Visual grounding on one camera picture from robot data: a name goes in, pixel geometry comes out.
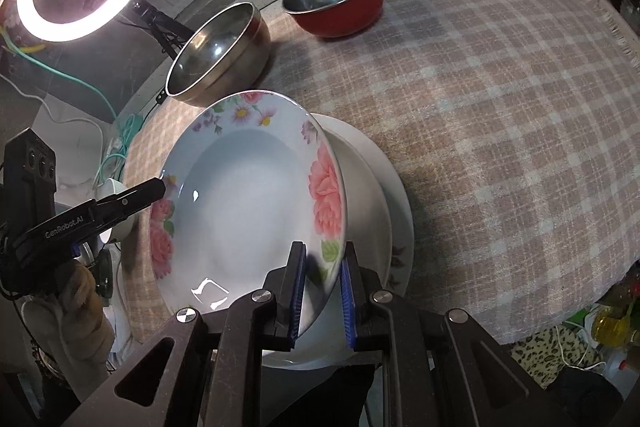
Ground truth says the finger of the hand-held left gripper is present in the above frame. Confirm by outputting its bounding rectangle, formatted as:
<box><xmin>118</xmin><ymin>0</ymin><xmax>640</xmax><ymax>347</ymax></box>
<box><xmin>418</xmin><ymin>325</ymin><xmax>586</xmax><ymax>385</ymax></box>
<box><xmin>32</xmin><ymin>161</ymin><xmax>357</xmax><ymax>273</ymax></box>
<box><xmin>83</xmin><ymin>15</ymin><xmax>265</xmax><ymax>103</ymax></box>
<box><xmin>92</xmin><ymin>178</ymin><xmax>167</xmax><ymax>228</ymax></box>

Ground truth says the black round disc stand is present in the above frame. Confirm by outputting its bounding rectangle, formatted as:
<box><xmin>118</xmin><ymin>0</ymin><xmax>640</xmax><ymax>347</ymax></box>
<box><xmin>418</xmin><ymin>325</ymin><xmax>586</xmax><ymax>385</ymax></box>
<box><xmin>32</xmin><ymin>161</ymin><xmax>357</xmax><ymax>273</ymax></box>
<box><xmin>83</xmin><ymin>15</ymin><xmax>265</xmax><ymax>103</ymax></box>
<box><xmin>95</xmin><ymin>247</ymin><xmax>113</xmax><ymax>303</ymax></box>

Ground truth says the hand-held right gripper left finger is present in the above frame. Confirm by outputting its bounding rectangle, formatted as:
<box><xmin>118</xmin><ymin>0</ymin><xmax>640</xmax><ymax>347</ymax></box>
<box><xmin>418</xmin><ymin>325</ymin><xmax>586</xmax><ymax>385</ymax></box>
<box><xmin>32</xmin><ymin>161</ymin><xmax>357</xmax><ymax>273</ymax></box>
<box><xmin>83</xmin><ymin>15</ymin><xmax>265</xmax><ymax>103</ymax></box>
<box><xmin>65</xmin><ymin>241</ymin><xmax>308</xmax><ymax>427</ymax></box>

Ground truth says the dark cloth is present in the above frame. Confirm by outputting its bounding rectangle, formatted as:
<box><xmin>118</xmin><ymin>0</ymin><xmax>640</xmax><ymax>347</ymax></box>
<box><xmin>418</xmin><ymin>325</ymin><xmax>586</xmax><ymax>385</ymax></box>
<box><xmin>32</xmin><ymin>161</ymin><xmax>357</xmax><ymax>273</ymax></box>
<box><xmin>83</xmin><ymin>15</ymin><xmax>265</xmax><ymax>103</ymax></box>
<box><xmin>300</xmin><ymin>362</ymin><xmax>376</xmax><ymax>427</ymax></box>

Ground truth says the white ceramic bowl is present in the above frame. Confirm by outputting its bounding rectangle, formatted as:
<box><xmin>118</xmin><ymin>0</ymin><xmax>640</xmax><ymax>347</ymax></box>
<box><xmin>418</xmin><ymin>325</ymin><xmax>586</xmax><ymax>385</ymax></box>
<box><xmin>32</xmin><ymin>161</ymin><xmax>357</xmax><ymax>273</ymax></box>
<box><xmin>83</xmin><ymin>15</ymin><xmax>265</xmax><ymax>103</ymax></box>
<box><xmin>95</xmin><ymin>179</ymin><xmax>138</xmax><ymax>245</ymax></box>

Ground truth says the yellow oil bottle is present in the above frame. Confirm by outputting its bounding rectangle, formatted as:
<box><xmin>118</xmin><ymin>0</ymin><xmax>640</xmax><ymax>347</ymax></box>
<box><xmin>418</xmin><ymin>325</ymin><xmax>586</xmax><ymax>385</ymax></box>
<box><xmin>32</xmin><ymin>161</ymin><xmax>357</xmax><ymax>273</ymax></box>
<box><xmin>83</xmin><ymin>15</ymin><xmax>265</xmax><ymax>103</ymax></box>
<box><xmin>592</xmin><ymin>277</ymin><xmax>640</xmax><ymax>343</ymax></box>

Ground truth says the person's left hand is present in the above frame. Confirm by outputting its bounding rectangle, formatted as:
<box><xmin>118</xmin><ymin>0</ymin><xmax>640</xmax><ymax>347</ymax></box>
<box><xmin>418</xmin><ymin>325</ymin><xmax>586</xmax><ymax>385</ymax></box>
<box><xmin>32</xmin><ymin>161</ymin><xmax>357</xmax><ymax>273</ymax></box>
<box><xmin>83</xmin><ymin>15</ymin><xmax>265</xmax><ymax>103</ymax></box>
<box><xmin>22</xmin><ymin>259</ymin><xmax>116</xmax><ymax>380</ymax></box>

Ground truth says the large stainless steel bowl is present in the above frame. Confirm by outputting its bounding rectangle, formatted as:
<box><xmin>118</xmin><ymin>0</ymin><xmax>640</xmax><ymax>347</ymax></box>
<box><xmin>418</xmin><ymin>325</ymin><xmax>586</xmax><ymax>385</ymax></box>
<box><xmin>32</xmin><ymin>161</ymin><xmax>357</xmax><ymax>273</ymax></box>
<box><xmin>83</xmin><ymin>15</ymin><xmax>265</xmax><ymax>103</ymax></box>
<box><xmin>165</xmin><ymin>2</ymin><xmax>273</xmax><ymax>106</ymax></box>

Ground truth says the leopard print cloth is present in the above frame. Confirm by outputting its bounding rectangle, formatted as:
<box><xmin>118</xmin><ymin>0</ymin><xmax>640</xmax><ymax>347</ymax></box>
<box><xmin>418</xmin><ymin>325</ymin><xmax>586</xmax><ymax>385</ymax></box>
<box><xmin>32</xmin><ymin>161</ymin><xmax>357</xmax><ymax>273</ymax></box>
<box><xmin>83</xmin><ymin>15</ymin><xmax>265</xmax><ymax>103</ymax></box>
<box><xmin>510</xmin><ymin>324</ymin><xmax>606</xmax><ymax>375</ymax></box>

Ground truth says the small white plate faint print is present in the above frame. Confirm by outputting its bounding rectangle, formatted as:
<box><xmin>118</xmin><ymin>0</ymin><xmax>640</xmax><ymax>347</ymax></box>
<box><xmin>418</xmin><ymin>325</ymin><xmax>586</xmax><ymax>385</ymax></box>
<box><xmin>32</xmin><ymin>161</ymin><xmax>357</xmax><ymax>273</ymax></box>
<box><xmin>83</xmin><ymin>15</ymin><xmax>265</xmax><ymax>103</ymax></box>
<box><xmin>320</xmin><ymin>127</ymin><xmax>393</xmax><ymax>308</ymax></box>

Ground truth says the checked pink tablecloth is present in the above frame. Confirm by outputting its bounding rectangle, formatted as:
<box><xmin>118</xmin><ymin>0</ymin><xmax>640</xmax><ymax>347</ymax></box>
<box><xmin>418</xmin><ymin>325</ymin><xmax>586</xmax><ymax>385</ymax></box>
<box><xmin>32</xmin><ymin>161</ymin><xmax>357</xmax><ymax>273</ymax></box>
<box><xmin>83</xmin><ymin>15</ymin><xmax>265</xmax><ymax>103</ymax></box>
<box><xmin>122</xmin><ymin>0</ymin><xmax>640</xmax><ymax>348</ymax></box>

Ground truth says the teal cable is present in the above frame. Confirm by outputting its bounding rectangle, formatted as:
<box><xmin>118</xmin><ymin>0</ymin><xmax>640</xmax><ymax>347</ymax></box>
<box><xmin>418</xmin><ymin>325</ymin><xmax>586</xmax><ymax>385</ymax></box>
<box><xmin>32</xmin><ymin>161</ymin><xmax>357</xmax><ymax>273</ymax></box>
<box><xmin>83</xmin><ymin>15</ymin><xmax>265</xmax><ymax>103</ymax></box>
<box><xmin>0</xmin><ymin>27</ymin><xmax>143</xmax><ymax>188</ymax></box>

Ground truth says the yellow cable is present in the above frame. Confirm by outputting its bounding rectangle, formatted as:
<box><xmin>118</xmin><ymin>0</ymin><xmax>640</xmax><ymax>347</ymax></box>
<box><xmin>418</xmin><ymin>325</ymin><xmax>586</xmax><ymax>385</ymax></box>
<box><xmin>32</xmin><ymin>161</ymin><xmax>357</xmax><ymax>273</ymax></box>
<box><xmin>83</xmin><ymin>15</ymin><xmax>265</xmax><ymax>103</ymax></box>
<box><xmin>0</xmin><ymin>14</ymin><xmax>46</xmax><ymax>55</ymax></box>

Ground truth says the deep plate with pink blossoms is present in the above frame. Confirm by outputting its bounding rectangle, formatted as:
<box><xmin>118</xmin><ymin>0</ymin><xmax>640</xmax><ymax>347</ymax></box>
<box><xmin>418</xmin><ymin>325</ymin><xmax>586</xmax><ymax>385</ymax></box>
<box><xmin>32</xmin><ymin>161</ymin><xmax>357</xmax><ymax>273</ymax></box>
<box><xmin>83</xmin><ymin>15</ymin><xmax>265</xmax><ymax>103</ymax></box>
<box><xmin>260</xmin><ymin>113</ymin><xmax>415</xmax><ymax>370</ymax></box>

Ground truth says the deep plate with pink roses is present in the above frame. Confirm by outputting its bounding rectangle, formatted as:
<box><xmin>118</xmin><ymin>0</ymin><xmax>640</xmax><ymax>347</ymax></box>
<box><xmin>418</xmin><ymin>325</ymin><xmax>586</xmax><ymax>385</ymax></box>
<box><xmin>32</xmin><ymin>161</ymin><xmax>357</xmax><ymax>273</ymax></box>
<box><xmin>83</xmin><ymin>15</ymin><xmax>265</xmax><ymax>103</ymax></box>
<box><xmin>149</xmin><ymin>89</ymin><xmax>348</xmax><ymax>330</ymax></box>

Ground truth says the teal power strip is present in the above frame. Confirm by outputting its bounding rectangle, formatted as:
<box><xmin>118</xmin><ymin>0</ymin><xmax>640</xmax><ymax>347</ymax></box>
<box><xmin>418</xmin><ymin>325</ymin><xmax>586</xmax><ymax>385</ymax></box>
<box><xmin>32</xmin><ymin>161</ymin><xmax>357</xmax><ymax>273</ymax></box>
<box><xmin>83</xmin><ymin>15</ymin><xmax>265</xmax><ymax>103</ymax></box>
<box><xmin>117</xmin><ymin>114</ymin><xmax>143</xmax><ymax>148</ymax></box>

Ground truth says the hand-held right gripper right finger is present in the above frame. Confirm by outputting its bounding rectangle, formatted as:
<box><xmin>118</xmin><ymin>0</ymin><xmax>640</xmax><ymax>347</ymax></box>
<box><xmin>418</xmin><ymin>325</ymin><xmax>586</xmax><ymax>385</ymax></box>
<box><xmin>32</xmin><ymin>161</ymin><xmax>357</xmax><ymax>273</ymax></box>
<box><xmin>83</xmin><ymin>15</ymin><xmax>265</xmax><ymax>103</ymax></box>
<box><xmin>339</xmin><ymin>241</ymin><xmax>551</xmax><ymax>427</ymax></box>

